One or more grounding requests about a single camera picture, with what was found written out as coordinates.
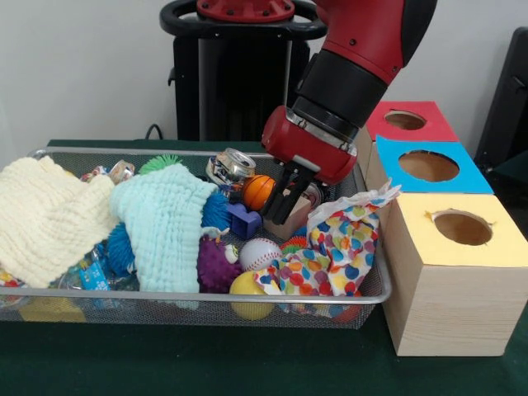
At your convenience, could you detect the black stand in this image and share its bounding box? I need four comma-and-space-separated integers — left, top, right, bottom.
474, 26, 528, 166

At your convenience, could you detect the plain wooden cube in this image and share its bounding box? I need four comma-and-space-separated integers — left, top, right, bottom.
262, 196, 313, 242

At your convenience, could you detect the dark green table cloth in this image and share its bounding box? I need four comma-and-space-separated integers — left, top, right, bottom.
493, 148, 528, 195
0, 139, 528, 396

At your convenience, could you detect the wooden box with three holes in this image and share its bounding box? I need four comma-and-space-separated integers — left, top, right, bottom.
354, 99, 528, 356

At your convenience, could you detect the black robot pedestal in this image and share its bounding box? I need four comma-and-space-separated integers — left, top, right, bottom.
159, 0, 329, 144

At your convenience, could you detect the crushed silver can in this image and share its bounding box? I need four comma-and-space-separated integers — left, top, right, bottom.
205, 147, 257, 185

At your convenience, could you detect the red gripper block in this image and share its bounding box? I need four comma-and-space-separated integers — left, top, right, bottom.
260, 105, 359, 226

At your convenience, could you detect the purple toy block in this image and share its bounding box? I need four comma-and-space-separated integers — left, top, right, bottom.
225, 201, 264, 241

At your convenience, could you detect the mint waffle cloth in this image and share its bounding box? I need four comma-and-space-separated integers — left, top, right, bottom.
107, 163, 220, 295

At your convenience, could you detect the shallow silver mesh bin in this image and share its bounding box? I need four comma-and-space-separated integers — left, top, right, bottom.
0, 147, 393, 331

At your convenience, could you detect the white baseball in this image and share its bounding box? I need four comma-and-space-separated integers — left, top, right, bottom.
238, 238, 285, 274

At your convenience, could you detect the yellow ball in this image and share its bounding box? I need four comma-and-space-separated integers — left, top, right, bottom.
229, 271, 276, 322

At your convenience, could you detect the small orange basketball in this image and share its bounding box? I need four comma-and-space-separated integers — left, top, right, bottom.
242, 174, 277, 213

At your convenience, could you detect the polka dot paper napkin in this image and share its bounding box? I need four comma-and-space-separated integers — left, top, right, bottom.
252, 177, 403, 298

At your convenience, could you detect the cream waffle cloth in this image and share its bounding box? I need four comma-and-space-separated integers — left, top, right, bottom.
0, 155, 121, 289

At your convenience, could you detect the purple spiky toy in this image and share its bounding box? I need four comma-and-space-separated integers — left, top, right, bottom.
196, 235, 244, 295

